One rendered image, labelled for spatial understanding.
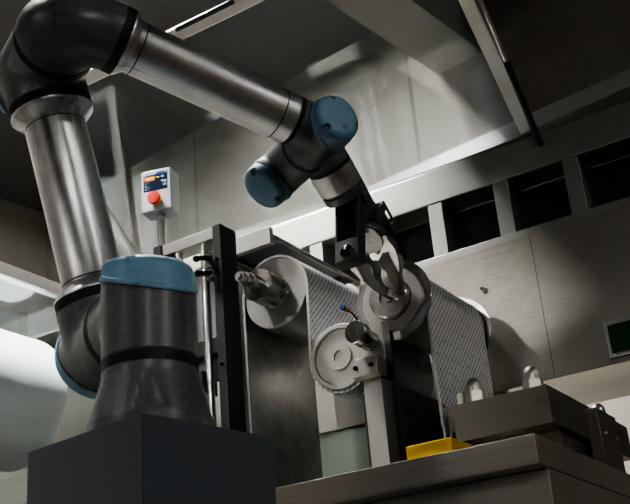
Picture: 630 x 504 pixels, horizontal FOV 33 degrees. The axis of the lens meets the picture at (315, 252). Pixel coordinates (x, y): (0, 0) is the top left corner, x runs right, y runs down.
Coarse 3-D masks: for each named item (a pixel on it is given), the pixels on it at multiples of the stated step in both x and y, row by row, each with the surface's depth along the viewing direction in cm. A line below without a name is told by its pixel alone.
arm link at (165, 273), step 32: (128, 256) 126; (160, 256) 127; (128, 288) 124; (160, 288) 124; (192, 288) 128; (96, 320) 127; (128, 320) 122; (160, 320) 122; (192, 320) 126; (96, 352) 129; (192, 352) 124
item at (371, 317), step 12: (384, 276) 186; (408, 276) 183; (420, 288) 181; (420, 300) 181; (372, 312) 185; (408, 312) 181; (396, 324) 182; (408, 336) 185; (420, 336) 186; (420, 348) 194
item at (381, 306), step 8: (384, 280) 184; (392, 288) 183; (408, 288) 182; (376, 296) 184; (408, 296) 181; (376, 304) 183; (384, 304) 183; (392, 304) 182; (400, 304) 181; (408, 304) 181; (376, 312) 183; (384, 312) 182; (392, 312) 181; (400, 312) 181
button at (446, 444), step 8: (440, 440) 142; (448, 440) 141; (456, 440) 142; (408, 448) 144; (416, 448) 143; (424, 448) 143; (432, 448) 142; (440, 448) 141; (448, 448) 141; (456, 448) 141; (408, 456) 144; (416, 456) 143
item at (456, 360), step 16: (432, 336) 178; (448, 336) 184; (432, 352) 177; (448, 352) 182; (464, 352) 188; (480, 352) 195; (448, 368) 180; (464, 368) 186; (480, 368) 193; (448, 384) 178; (464, 384) 184; (448, 400) 177
